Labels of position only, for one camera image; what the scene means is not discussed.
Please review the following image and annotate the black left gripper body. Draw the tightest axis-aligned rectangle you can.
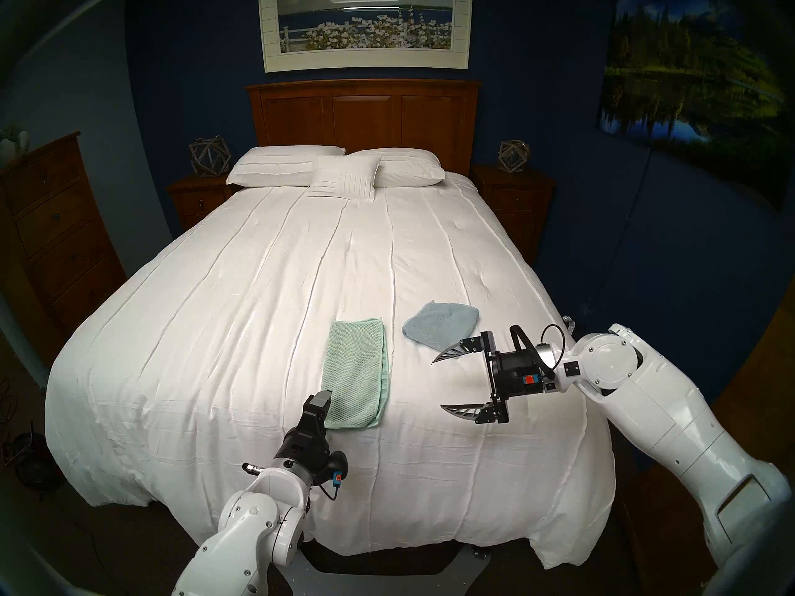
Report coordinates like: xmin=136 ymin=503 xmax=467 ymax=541
xmin=273 ymin=413 xmax=348 ymax=487

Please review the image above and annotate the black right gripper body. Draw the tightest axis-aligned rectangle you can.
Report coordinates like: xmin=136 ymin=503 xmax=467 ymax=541
xmin=489 ymin=326 xmax=560 ymax=404

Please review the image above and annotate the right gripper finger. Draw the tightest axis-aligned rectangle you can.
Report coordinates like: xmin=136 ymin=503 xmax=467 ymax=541
xmin=440 ymin=399 xmax=510 ymax=425
xmin=432 ymin=331 xmax=497 ymax=363

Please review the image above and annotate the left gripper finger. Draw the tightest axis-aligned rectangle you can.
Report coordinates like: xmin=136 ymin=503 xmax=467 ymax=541
xmin=304 ymin=389 xmax=334 ymax=429

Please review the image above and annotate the light blue hand towel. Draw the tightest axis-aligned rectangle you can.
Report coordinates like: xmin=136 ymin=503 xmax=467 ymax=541
xmin=402 ymin=300 xmax=481 ymax=348

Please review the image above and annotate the mint green hand towel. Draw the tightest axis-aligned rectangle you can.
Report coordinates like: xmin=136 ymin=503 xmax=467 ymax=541
xmin=319 ymin=318 xmax=391 ymax=430

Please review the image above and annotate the white bed comforter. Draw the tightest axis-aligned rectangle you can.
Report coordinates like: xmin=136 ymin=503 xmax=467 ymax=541
xmin=45 ymin=169 xmax=617 ymax=569

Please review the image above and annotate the brown wooden nightstand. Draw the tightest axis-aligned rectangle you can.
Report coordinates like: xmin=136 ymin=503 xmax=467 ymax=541
xmin=469 ymin=165 xmax=555 ymax=263
xmin=168 ymin=174 xmax=240 ymax=232

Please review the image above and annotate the long white pillow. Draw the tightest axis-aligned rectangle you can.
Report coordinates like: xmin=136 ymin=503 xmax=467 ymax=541
xmin=355 ymin=148 xmax=447 ymax=188
xmin=226 ymin=145 xmax=346 ymax=188

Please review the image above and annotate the square pleated white pillow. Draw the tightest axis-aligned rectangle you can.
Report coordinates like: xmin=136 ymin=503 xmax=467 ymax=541
xmin=307 ymin=154 xmax=382 ymax=203

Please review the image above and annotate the brown wooden headboard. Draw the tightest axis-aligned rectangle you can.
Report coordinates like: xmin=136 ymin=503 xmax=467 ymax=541
xmin=246 ymin=79 xmax=482 ymax=176

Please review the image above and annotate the black round floor device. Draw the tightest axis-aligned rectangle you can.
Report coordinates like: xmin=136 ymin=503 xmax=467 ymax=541
xmin=12 ymin=430 xmax=63 ymax=499

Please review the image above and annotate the brown wooden dresser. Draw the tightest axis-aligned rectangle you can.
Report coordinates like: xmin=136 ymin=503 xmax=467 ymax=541
xmin=0 ymin=131 xmax=128 ymax=366

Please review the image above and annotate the forest lake canvas print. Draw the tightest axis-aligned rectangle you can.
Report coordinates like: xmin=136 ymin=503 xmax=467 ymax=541
xmin=596 ymin=0 xmax=795 ymax=212

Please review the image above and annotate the framed flower seascape picture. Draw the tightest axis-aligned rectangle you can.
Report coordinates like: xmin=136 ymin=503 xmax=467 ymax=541
xmin=258 ymin=0 xmax=474 ymax=73

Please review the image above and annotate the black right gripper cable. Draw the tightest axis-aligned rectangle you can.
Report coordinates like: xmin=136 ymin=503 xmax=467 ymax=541
xmin=539 ymin=323 xmax=567 ymax=378

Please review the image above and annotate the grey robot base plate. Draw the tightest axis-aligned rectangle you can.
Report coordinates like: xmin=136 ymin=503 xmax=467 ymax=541
xmin=279 ymin=542 xmax=491 ymax=596

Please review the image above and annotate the geometric wire ornament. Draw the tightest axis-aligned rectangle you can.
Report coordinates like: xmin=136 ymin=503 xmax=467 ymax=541
xmin=497 ymin=139 xmax=531 ymax=173
xmin=188 ymin=135 xmax=232 ymax=178

